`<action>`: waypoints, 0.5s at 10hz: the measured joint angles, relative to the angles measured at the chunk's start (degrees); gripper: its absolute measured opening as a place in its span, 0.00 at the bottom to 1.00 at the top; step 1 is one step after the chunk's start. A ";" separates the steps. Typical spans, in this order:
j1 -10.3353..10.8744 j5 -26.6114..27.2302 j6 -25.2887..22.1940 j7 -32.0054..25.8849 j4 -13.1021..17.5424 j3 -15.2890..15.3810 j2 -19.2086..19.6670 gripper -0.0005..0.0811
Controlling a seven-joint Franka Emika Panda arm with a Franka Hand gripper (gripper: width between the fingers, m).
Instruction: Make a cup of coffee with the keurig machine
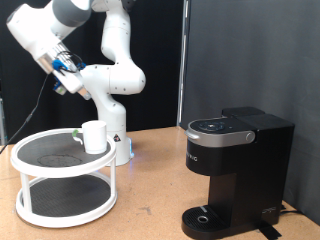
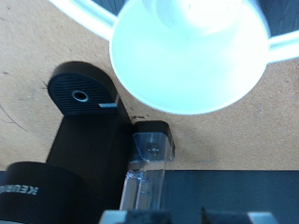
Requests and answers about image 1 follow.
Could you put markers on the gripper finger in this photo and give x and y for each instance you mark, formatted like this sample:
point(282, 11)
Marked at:
point(85, 94)

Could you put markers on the wrist camera on blue mount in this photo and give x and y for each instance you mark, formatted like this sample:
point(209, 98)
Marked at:
point(60, 88)

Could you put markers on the black Keurig coffee machine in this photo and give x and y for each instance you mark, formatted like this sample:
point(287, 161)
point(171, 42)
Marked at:
point(246, 166)

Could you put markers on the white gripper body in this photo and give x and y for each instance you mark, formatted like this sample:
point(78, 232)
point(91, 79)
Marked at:
point(70, 81)

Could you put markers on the black tape strip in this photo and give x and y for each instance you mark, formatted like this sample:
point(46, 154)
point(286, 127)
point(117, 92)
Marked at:
point(268, 230)

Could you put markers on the white mug with green tape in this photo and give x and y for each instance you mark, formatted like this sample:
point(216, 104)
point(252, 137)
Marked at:
point(95, 136)

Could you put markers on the black curtain backdrop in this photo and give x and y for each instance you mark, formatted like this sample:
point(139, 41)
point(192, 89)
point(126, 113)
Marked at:
point(160, 66)

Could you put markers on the grey fabric backdrop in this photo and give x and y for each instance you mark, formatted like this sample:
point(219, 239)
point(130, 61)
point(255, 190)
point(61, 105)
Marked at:
point(283, 50)

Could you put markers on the grey metal post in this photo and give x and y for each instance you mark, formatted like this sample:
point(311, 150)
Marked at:
point(1, 126)

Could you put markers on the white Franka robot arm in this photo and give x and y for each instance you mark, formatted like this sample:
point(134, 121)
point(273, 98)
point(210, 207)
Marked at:
point(113, 80)

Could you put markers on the white two-tier turntable stand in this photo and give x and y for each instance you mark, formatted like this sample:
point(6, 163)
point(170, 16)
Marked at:
point(66, 156)

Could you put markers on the silver vertical pole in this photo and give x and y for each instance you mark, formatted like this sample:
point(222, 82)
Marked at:
point(182, 66)

